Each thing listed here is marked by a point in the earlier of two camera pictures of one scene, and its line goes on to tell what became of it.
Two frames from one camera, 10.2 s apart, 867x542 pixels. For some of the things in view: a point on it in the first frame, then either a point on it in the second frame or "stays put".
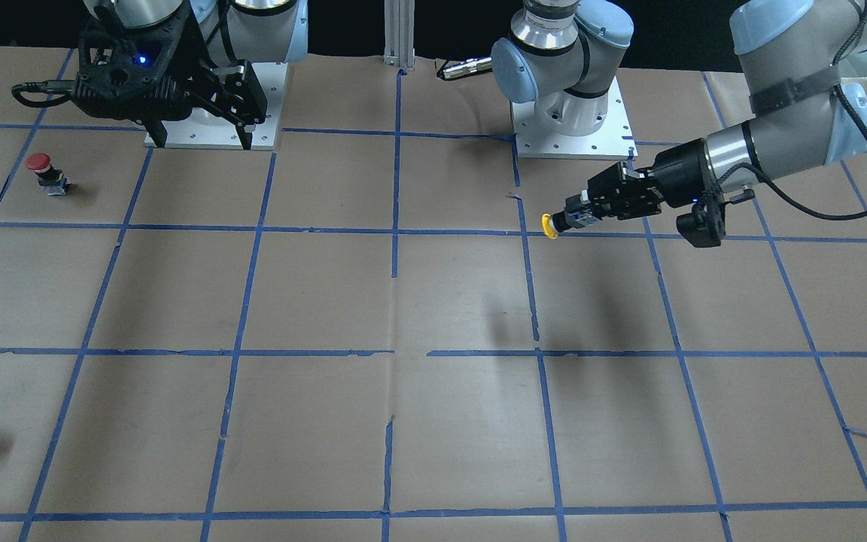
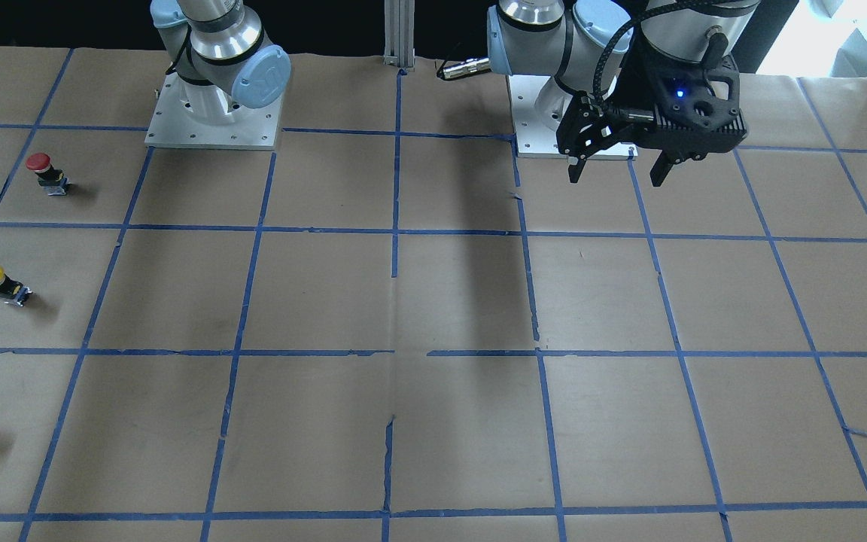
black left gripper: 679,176 -> 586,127
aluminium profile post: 400,34 stays put
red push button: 51,179 stays put
